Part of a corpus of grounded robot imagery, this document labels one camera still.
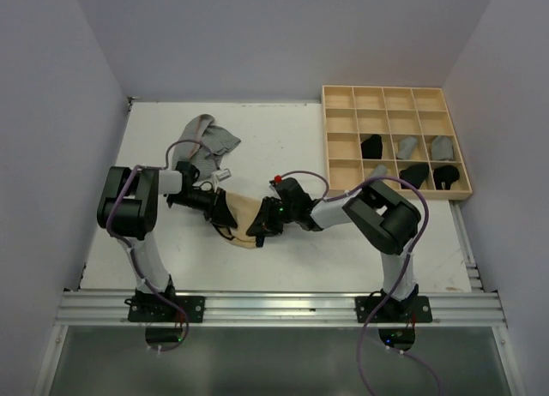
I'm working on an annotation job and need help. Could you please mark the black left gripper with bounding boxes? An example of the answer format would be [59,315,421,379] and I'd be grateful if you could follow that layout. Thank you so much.
[169,185,238,227]

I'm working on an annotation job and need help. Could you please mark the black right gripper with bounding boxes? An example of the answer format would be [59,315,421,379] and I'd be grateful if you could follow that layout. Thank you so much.
[246,195,298,235]

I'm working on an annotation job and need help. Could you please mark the beige underwear with navy trim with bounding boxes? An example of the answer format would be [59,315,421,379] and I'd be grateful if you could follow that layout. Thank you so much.
[212,192,262,249]

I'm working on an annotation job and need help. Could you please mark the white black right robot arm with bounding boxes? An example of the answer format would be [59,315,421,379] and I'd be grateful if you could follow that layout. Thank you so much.
[245,176,421,321]

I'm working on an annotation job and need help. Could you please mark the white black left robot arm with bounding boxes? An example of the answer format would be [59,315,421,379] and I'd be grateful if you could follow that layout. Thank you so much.
[97,161,238,321]

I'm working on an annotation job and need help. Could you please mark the grey striped underwear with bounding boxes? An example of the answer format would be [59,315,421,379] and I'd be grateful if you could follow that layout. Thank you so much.
[171,114,241,180]

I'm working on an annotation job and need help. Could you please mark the grey rolled sock lower left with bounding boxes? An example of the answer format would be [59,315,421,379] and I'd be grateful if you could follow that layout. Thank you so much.
[368,165,388,178]

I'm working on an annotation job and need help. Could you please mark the grey rolled sock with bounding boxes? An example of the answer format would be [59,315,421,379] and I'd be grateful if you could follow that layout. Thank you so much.
[431,135,454,161]
[368,165,388,178]
[395,135,418,160]

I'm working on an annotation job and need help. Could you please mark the black rolled sock upper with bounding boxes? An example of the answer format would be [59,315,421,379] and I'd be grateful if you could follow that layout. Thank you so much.
[360,135,383,159]

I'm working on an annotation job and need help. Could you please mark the black rolled sock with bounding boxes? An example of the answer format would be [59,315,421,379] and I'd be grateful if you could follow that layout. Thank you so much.
[433,165,460,190]
[360,135,383,159]
[399,163,430,189]

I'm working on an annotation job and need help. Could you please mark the black rolled sock lower middle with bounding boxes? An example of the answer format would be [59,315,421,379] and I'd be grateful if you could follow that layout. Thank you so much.
[399,163,430,189]

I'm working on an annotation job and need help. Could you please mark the grey rolled sock middle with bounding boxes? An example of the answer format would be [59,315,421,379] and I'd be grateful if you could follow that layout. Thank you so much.
[395,135,418,160]

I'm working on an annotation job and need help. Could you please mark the wooden compartment tray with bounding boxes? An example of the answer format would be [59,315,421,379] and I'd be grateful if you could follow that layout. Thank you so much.
[321,85,473,201]

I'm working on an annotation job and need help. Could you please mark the black rolled sock lower right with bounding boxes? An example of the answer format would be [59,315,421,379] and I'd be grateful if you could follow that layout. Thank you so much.
[433,165,460,190]

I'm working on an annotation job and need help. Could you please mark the grey rolled sock right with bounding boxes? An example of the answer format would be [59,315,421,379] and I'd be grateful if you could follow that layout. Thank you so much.
[431,135,454,161]

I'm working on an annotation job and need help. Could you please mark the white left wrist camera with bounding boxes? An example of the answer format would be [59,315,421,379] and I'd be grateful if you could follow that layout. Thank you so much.
[211,168,232,188]

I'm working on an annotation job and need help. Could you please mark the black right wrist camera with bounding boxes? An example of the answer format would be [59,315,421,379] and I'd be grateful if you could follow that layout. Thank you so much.
[274,177,312,208]

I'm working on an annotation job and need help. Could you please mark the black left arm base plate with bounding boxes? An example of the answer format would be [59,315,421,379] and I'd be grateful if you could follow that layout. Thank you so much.
[124,295,205,323]

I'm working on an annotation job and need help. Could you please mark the aluminium frame rail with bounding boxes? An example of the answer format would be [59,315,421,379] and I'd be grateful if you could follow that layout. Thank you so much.
[55,290,506,327]

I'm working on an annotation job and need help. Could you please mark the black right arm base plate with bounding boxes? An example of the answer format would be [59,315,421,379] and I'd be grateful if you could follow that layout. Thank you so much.
[354,295,433,323]

